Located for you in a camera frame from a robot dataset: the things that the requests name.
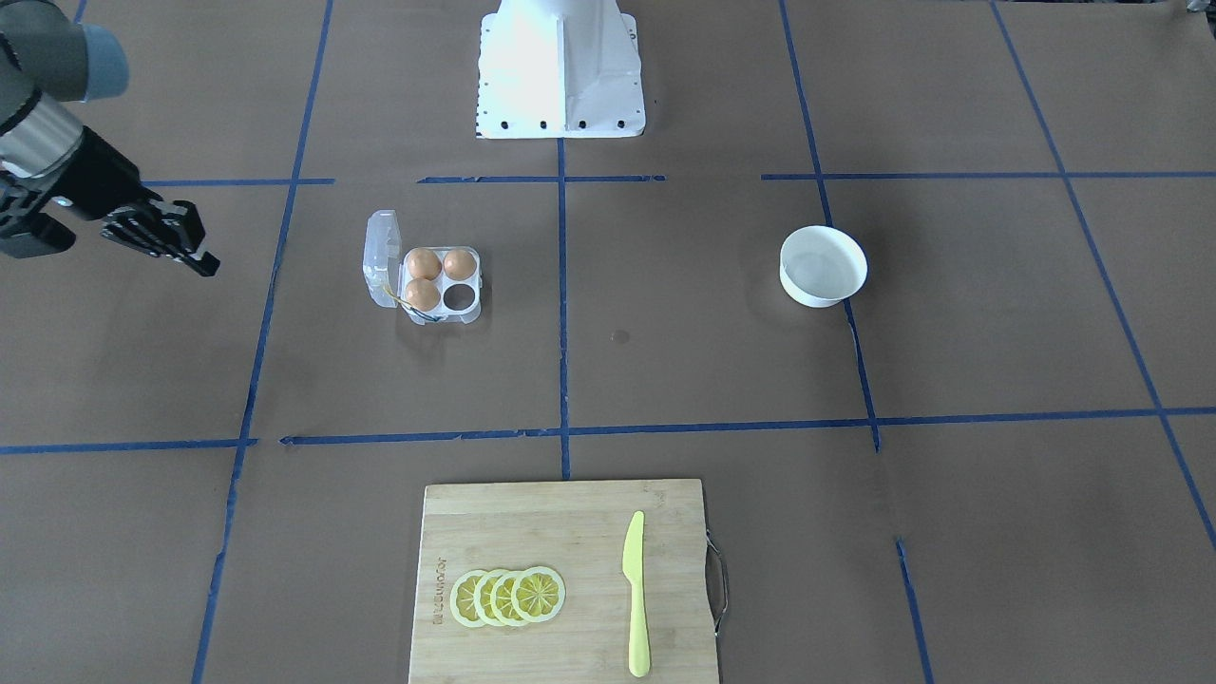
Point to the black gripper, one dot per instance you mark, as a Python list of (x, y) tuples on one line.
[(106, 175)]

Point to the brown egg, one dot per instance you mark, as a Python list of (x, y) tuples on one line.
[(460, 264)]

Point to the white ceramic bowl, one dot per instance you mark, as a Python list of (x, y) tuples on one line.
[(821, 266)]

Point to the brown egg front slot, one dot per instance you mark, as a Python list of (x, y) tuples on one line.
[(422, 294)]

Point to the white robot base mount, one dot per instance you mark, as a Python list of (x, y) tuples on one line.
[(559, 70)]

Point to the brown egg slot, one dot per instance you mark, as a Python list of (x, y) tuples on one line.
[(422, 294), (423, 263)]

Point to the clear plastic egg box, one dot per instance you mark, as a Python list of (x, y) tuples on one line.
[(385, 276)]

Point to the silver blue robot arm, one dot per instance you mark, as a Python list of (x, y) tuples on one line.
[(50, 156)]

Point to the brown egg rear slot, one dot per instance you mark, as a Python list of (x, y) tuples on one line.
[(423, 263)]

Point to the yellow plastic knife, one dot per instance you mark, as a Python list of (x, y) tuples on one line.
[(639, 660)]

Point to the lemon slice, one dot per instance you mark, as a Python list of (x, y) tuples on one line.
[(483, 598), (539, 594), (501, 600), (464, 600)]

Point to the bamboo cutting board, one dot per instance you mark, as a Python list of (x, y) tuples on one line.
[(564, 582)]

